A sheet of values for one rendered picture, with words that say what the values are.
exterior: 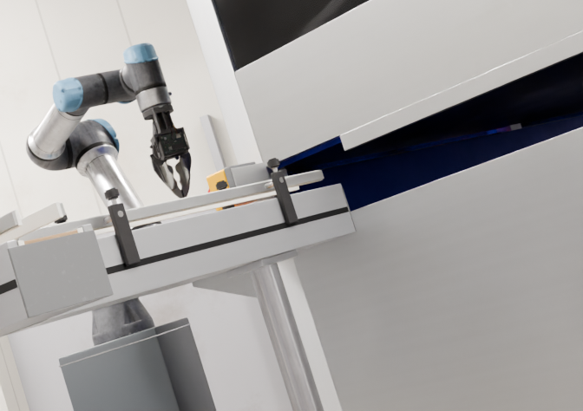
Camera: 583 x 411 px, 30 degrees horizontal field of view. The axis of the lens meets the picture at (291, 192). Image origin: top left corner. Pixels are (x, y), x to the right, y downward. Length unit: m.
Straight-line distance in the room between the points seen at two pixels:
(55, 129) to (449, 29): 1.20
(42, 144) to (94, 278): 1.47
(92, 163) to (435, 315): 1.25
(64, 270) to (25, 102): 4.26
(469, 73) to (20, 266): 0.84
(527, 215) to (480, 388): 0.32
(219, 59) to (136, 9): 3.26
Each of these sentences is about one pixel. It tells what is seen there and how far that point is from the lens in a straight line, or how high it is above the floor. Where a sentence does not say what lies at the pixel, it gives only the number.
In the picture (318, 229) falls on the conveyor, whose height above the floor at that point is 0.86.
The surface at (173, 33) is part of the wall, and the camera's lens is 5.31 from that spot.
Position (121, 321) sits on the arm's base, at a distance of 2.60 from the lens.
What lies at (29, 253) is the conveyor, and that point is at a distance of 1.30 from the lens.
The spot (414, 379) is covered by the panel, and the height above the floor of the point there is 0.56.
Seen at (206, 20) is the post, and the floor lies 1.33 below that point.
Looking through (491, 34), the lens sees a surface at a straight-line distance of 1.77.
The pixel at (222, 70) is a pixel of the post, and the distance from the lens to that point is 2.14.
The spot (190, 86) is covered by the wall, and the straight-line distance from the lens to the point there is 5.25.
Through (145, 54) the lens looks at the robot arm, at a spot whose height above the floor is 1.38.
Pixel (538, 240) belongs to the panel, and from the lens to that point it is 1.77.
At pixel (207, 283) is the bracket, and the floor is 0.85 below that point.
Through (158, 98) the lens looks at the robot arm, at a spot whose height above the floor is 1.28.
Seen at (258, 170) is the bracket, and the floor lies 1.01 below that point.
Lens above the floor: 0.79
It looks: 5 degrees up
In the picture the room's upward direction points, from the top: 18 degrees counter-clockwise
